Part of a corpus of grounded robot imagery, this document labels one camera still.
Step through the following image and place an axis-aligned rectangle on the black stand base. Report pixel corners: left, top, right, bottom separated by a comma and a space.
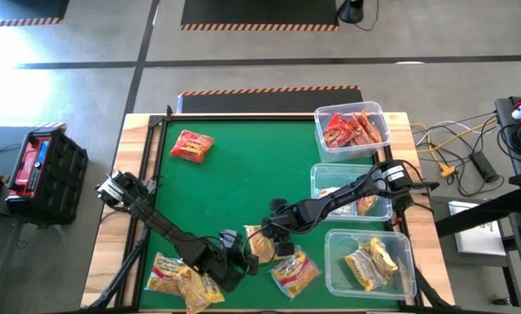
337, 0, 366, 24

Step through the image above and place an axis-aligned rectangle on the yellow creamy chicken ramen pack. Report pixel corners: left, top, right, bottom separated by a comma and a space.
175, 265, 225, 314
344, 248, 386, 292
243, 224, 284, 265
367, 237, 400, 280

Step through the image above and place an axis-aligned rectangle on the blue ramen noodle pack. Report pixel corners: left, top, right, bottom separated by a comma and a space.
145, 251, 189, 297
268, 249, 322, 301

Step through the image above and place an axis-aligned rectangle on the black power adapter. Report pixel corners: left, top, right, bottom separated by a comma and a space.
469, 151, 501, 183

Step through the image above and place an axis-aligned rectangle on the orange chicken ramen pack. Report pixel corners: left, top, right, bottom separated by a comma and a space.
355, 195, 380, 217

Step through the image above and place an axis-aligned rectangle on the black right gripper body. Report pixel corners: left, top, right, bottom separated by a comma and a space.
259, 203, 308, 244

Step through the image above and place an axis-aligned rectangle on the white board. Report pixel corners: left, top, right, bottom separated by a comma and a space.
448, 200, 508, 256

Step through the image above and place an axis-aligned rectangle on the clear plastic bin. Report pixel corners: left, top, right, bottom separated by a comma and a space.
314, 100, 392, 163
324, 229, 417, 301
310, 163, 394, 223

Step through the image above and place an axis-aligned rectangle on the red device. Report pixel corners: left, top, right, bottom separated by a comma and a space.
13, 135, 51, 198

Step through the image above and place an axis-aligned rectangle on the red ramen noodle pack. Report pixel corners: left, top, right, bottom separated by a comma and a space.
168, 129, 216, 165
359, 108, 383, 144
345, 113, 370, 146
323, 113, 353, 149

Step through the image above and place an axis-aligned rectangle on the black toolbox with red tools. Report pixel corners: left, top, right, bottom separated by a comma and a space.
4, 127, 90, 227

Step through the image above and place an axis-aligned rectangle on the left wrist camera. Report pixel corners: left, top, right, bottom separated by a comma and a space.
219, 229, 243, 252

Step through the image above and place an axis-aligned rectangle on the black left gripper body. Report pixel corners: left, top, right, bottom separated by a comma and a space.
197, 242, 259, 294

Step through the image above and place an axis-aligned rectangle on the yellow extension cable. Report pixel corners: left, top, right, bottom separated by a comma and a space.
410, 119, 499, 179

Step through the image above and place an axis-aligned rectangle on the black side desk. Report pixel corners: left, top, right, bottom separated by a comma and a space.
494, 86, 521, 195

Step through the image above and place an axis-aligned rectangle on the black diagonal stand leg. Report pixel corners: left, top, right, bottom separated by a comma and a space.
434, 187, 521, 239

